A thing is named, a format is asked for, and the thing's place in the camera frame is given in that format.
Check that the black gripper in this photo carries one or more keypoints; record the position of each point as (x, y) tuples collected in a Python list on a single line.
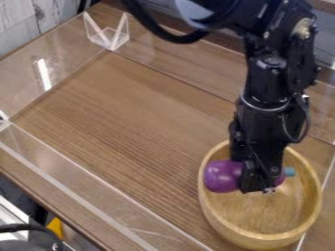
[(262, 130)]

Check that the purple toy eggplant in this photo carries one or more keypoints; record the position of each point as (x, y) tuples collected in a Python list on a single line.
[(222, 174)]

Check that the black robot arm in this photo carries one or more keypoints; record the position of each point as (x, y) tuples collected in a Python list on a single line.
[(278, 32)]

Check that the brown wooden bowl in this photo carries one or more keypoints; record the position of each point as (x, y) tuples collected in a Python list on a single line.
[(266, 222)]

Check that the clear acrylic tray wall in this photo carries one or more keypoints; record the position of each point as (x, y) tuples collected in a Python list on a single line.
[(109, 129)]

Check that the clear acrylic corner bracket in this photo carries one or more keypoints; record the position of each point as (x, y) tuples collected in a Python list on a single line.
[(110, 38)]

